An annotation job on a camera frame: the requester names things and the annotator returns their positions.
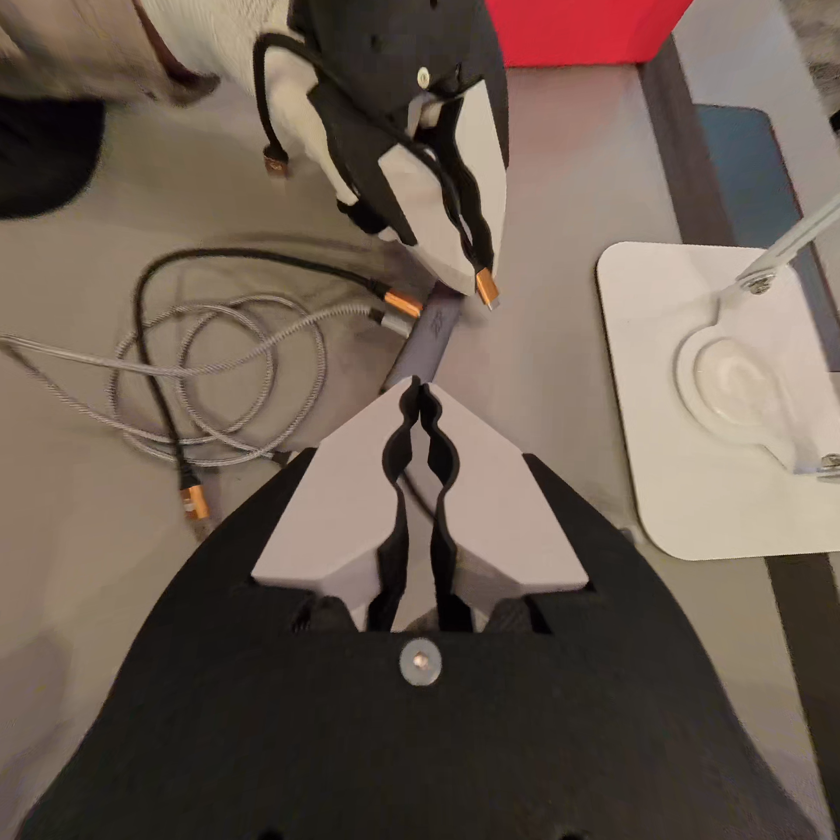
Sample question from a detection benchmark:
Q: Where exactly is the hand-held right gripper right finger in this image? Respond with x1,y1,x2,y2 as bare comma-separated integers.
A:
423,381,589,618

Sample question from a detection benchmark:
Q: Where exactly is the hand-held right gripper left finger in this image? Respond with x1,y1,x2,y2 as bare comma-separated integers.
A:
250,381,418,624

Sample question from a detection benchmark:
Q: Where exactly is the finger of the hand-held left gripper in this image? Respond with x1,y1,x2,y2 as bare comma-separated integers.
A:
431,73,510,287
378,138,480,292

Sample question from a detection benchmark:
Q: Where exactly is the grey braided cable silver plug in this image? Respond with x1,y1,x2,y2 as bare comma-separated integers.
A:
0,292,410,471

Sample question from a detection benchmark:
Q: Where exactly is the grey usb hub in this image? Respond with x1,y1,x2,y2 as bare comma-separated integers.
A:
381,289,467,395

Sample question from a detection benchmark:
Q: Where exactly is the person's left forearm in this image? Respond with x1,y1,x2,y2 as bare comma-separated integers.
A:
0,0,178,99

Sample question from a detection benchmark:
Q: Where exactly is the person's left hand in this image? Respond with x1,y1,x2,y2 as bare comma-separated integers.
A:
168,0,295,82

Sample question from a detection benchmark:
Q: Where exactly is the red plastic bin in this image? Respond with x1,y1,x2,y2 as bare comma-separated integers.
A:
493,0,693,67

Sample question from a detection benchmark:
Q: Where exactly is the dark cloth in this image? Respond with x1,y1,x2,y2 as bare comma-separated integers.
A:
0,99,106,217

